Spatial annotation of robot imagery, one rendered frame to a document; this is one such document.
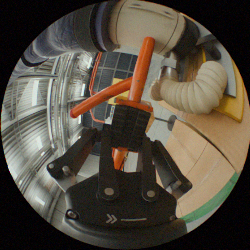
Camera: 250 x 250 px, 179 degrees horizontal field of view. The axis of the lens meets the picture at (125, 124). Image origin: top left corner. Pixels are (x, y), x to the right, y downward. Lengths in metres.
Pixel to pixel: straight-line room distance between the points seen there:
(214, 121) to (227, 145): 0.05
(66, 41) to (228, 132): 0.32
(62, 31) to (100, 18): 0.08
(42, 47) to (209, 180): 1.01
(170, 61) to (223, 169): 0.67
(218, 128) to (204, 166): 0.64
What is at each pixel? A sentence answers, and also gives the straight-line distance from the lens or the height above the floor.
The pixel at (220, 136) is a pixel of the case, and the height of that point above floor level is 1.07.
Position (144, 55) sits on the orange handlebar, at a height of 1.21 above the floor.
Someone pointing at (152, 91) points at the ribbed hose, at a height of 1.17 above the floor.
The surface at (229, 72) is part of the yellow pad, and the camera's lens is 0.16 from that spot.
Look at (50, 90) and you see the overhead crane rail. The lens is 2.50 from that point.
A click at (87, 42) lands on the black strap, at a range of 0.19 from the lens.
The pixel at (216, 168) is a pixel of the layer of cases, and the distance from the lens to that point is 0.73.
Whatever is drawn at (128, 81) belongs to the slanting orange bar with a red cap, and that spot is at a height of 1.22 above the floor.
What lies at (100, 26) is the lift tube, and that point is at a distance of 0.16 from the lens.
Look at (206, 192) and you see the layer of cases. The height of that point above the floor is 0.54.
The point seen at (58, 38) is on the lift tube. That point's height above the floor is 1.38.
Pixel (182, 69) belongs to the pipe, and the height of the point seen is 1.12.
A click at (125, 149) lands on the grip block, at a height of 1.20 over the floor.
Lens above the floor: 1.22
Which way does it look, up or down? 4 degrees down
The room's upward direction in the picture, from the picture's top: 78 degrees counter-clockwise
